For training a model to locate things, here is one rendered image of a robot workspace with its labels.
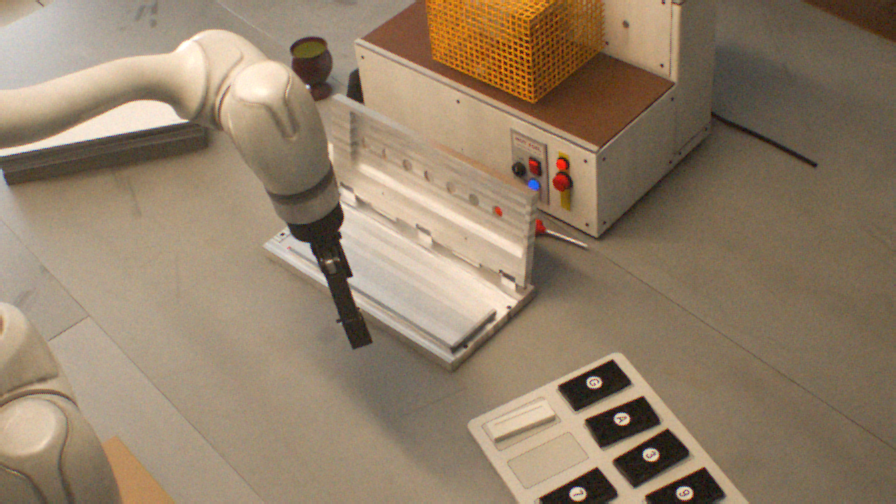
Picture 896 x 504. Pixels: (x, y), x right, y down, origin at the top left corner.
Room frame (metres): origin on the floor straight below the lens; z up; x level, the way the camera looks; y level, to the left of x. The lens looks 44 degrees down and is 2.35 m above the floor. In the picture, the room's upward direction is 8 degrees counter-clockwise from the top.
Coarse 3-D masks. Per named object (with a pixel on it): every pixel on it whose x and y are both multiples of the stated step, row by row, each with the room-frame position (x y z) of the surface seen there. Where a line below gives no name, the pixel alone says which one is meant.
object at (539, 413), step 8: (544, 400) 1.15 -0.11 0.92; (528, 408) 1.14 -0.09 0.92; (536, 408) 1.14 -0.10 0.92; (544, 408) 1.14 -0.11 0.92; (504, 416) 1.13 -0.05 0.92; (512, 416) 1.13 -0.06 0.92; (520, 416) 1.13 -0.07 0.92; (528, 416) 1.13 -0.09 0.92; (536, 416) 1.13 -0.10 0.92; (544, 416) 1.12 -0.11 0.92; (552, 416) 1.12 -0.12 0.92; (488, 424) 1.12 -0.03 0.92; (496, 424) 1.12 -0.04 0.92; (504, 424) 1.12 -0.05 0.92; (512, 424) 1.12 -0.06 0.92; (520, 424) 1.11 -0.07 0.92; (528, 424) 1.11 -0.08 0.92; (536, 424) 1.11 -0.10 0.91; (496, 432) 1.10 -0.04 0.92; (504, 432) 1.10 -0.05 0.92; (512, 432) 1.10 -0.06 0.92; (520, 432) 1.11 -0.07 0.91; (496, 440) 1.10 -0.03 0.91
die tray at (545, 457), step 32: (640, 384) 1.17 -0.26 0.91; (480, 416) 1.15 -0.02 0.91; (576, 416) 1.12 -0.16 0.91; (672, 416) 1.10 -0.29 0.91; (480, 448) 1.10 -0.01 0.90; (512, 448) 1.08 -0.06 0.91; (544, 448) 1.07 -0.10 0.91; (576, 448) 1.07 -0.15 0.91; (608, 448) 1.06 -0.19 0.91; (512, 480) 1.03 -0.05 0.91; (544, 480) 1.02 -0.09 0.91; (672, 480) 0.99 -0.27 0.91
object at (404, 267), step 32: (352, 192) 1.66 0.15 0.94; (352, 224) 1.60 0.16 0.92; (384, 224) 1.58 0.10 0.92; (288, 256) 1.54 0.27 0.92; (352, 256) 1.52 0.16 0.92; (384, 256) 1.51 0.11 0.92; (416, 256) 1.50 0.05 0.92; (448, 256) 1.49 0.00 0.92; (320, 288) 1.46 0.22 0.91; (384, 288) 1.43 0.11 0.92; (416, 288) 1.42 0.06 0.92; (448, 288) 1.41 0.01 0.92; (480, 288) 1.40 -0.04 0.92; (512, 288) 1.39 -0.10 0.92; (384, 320) 1.36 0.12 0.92; (416, 320) 1.35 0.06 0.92; (448, 320) 1.34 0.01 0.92; (448, 352) 1.27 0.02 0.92
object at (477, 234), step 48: (336, 96) 1.72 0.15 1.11; (336, 144) 1.70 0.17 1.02; (384, 144) 1.63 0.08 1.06; (432, 144) 1.55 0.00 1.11; (384, 192) 1.60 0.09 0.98; (432, 192) 1.54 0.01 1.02; (480, 192) 1.47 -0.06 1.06; (528, 192) 1.40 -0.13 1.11; (480, 240) 1.45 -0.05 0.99; (528, 240) 1.38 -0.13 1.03
